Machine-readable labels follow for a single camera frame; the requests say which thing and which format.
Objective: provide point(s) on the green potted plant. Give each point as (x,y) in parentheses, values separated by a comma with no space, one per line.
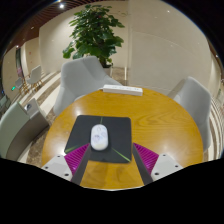
(95,31)

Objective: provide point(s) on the small white wooden-legged chair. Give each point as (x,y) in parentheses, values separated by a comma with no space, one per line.
(35,75)
(19,83)

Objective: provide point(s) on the grey-green armchair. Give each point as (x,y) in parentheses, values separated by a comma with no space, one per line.
(16,131)

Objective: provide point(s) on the white printed computer mouse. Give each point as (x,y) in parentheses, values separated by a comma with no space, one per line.
(99,137)

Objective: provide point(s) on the black green-lined mouse pad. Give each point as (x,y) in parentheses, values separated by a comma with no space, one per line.
(118,133)

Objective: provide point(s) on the light grey shell chair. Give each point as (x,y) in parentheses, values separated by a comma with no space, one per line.
(80,80)
(196,103)

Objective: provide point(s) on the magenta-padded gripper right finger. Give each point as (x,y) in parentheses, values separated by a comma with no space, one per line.
(147,159)

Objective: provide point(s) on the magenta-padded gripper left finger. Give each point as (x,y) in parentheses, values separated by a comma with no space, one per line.
(75,159)

